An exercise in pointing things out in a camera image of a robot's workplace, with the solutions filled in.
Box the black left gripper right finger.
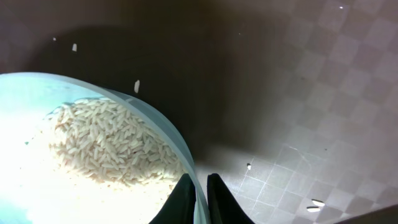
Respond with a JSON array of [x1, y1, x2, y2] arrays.
[[207, 173, 254, 224]]

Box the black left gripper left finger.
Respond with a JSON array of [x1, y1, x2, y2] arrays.
[[150, 174, 196, 224]]

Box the light blue rice bowl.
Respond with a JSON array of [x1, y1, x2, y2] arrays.
[[1, 72, 210, 223]]

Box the brown serving tray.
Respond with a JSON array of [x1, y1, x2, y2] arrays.
[[1, 0, 397, 223]]

